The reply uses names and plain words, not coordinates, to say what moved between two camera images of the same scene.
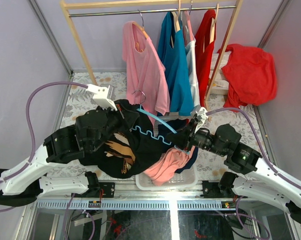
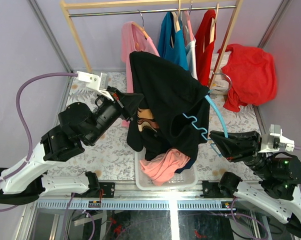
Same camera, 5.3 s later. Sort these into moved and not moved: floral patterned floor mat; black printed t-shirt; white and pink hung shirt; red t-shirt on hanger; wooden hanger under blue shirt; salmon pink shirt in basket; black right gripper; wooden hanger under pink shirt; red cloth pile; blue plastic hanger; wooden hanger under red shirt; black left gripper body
Moved: blue plastic hanger; black printed t-shirt; black left gripper body; black right gripper
Not moved: red t-shirt on hanger; wooden hanger under red shirt; wooden hanger under blue shirt; floral patterned floor mat; white and pink hung shirt; wooden hanger under pink shirt; salmon pink shirt in basket; red cloth pile
